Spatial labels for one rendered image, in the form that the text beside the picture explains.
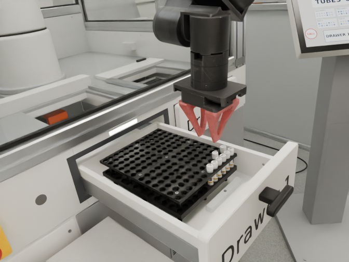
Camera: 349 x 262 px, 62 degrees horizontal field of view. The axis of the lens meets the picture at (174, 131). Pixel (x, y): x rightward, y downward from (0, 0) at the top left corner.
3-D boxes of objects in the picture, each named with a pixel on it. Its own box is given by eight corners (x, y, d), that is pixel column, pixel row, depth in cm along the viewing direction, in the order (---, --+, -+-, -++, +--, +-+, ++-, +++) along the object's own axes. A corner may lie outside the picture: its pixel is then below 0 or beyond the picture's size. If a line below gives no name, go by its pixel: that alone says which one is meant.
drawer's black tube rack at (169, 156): (237, 179, 60) (237, 153, 58) (183, 231, 49) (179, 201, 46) (161, 150, 74) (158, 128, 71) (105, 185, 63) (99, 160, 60)
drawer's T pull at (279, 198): (294, 192, 46) (294, 185, 45) (273, 219, 41) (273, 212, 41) (272, 184, 48) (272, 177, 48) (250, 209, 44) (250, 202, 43)
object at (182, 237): (282, 184, 58) (284, 158, 55) (206, 274, 42) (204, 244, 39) (146, 135, 83) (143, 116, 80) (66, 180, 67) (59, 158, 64)
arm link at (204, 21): (211, 10, 36) (239, 4, 40) (175, 7, 41) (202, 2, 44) (210, 64, 40) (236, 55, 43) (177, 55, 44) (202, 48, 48)
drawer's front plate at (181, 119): (236, 107, 99) (236, 76, 94) (182, 143, 80) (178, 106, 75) (232, 106, 100) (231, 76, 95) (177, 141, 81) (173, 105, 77)
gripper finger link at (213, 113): (205, 125, 55) (205, 77, 50) (238, 137, 50) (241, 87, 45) (181, 140, 50) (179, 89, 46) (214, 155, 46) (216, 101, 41)
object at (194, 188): (237, 156, 58) (237, 153, 58) (179, 204, 47) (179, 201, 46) (228, 153, 59) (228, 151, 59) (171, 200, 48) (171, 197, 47)
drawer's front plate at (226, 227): (293, 188, 59) (298, 142, 54) (211, 297, 40) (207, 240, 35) (285, 186, 60) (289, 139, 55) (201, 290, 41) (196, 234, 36)
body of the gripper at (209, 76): (197, 82, 52) (197, 40, 48) (247, 96, 45) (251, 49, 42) (172, 94, 48) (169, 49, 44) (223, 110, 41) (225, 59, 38)
